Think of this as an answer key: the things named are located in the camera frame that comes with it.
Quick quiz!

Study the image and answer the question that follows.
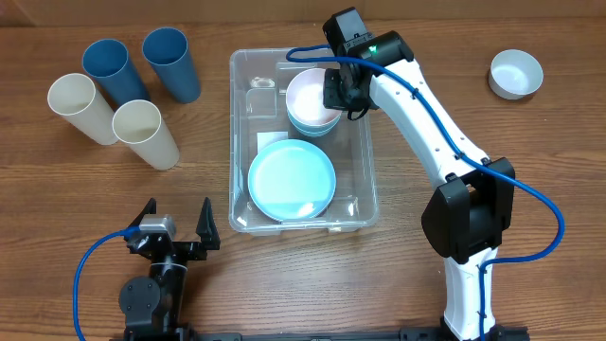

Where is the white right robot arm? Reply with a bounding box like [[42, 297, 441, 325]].
[[323, 8, 515, 340]]

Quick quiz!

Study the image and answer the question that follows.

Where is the left blue cable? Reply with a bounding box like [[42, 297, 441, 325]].
[[72, 226, 142, 341]]

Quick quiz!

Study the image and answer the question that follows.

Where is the right blue cable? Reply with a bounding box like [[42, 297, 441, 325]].
[[285, 44, 566, 341]]

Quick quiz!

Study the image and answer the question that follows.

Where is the clear plastic storage bin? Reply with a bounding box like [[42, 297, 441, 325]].
[[228, 48, 379, 236]]

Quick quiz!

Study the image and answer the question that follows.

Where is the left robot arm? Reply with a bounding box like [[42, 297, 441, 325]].
[[118, 198, 221, 341]]

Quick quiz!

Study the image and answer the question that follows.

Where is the cream cup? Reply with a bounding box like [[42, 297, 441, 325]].
[[47, 73, 118, 146], [112, 99, 180, 171]]

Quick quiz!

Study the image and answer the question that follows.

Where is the grey bowl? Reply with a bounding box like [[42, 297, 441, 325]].
[[488, 49, 544, 100]]

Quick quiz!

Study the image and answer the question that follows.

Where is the blue cup left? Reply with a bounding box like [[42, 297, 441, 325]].
[[81, 39, 150, 106]]

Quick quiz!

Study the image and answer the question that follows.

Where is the blue cup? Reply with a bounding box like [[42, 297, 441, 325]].
[[142, 27, 201, 103], [81, 39, 150, 106]]

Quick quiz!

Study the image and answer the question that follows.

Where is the pink bowl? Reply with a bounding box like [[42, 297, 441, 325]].
[[286, 68, 342, 129]]

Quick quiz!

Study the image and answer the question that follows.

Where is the white label in bin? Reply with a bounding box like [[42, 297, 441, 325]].
[[257, 131, 289, 153]]

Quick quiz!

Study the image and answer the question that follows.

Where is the light blue plate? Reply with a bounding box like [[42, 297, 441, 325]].
[[247, 139, 337, 222]]

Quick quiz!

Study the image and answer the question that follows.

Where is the light blue bowl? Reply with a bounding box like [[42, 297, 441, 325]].
[[288, 110, 341, 137]]

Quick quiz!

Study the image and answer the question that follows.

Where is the blue cable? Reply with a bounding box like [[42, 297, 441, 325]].
[[72, 226, 142, 341], [285, 44, 566, 341]]

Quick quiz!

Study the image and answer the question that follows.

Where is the blue cup right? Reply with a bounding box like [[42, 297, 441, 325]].
[[142, 27, 201, 103]]

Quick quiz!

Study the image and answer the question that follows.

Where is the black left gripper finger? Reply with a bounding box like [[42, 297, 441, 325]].
[[196, 197, 221, 250], [129, 198, 156, 227]]

